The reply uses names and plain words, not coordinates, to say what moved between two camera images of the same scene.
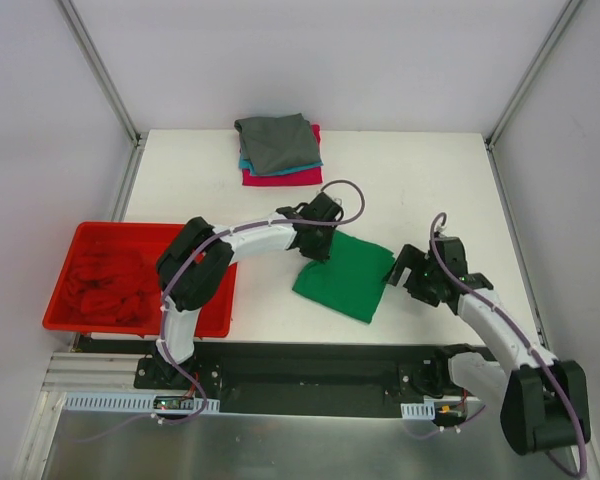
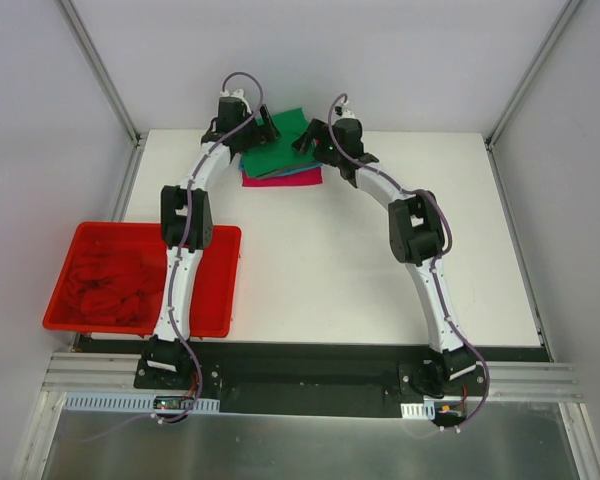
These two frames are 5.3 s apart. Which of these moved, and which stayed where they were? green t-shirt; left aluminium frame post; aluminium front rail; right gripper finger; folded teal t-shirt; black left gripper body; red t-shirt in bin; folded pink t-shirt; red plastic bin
Moved: right gripper finger; green t-shirt; black left gripper body
Stayed: red t-shirt in bin; left aluminium frame post; red plastic bin; folded teal t-shirt; aluminium front rail; folded pink t-shirt
